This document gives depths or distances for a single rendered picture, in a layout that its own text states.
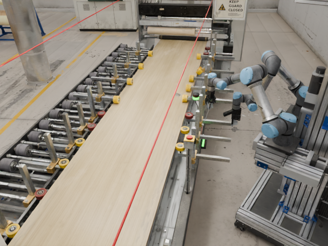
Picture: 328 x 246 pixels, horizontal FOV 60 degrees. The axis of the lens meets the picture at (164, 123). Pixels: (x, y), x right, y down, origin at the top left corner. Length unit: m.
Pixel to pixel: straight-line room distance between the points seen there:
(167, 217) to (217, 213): 0.96
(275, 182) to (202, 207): 0.80
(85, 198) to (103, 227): 0.29
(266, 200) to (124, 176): 1.48
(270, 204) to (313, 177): 0.83
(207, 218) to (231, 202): 0.34
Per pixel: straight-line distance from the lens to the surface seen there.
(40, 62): 5.94
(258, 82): 2.12
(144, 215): 1.88
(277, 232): 2.77
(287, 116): 2.21
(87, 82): 3.77
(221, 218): 3.03
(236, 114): 2.72
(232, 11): 4.67
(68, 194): 2.11
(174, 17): 4.84
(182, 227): 2.07
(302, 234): 2.86
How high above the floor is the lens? 2.37
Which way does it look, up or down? 34 degrees down
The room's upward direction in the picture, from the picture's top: 2 degrees counter-clockwise
